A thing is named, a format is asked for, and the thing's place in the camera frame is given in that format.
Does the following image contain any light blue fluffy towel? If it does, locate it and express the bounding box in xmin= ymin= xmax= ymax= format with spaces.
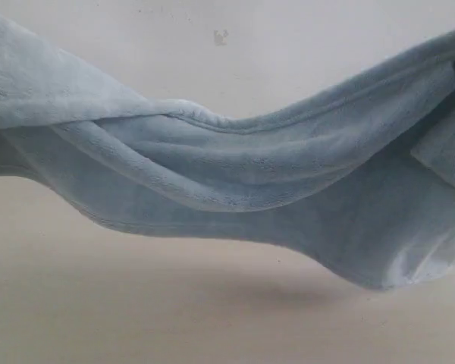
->
xmin=0 ymin=15 xmax=455 ymax=290

